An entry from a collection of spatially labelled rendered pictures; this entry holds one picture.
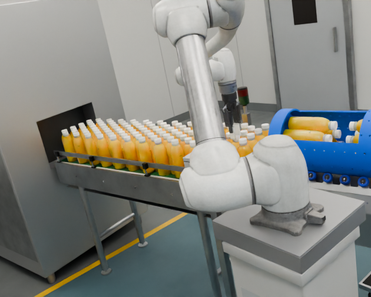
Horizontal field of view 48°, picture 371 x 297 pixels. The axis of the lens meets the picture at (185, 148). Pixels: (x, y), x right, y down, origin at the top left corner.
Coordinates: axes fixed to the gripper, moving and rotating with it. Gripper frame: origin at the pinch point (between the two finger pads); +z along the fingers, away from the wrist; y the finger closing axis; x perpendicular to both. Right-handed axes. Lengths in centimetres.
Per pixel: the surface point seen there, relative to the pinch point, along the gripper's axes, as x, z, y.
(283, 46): 168, 15, 374
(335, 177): -49, 21, 4
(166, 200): 41, 37, -18
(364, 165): -65, 8, -8
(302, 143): -40.2, 0.6, -8.4
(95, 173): 103, 27, -18
